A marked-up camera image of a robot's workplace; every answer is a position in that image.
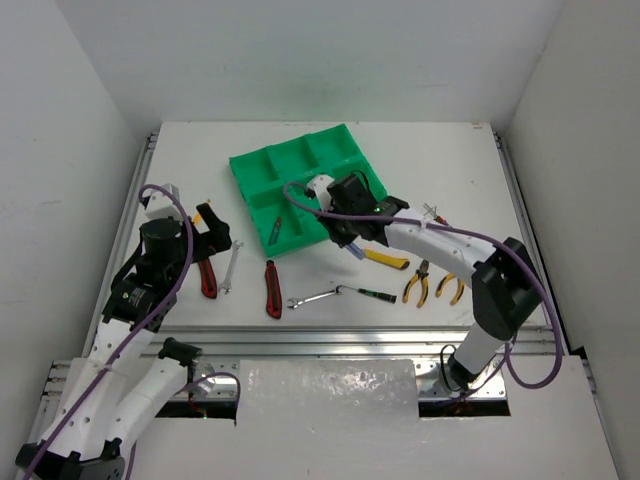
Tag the silver wrench centre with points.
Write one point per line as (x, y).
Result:
(294, 303)

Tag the aluminium front rail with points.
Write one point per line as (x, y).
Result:
(318, 342)

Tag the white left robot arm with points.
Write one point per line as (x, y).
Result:
(95, 433)

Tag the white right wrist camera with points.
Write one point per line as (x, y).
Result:
(318, 187)

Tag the silver wrench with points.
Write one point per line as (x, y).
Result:
(294, 303)
(226, 285)

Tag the red utility knife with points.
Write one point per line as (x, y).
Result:
(274, 305)
(209, 287)

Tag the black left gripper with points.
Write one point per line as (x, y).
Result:
(209, 234)

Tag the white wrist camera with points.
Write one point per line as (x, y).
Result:
(318, 187)
(162, 202)

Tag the green-black screwdriver lower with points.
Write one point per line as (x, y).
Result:
(385, 297)

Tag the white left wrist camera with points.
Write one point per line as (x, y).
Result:
(162, 202)

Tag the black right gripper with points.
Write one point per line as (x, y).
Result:
(343, 238)

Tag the silver wrench left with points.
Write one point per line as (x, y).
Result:
(226, 285)

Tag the white foreground cover panel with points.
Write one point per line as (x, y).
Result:
(360, 420)

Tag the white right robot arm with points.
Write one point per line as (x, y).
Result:
(503, 294)

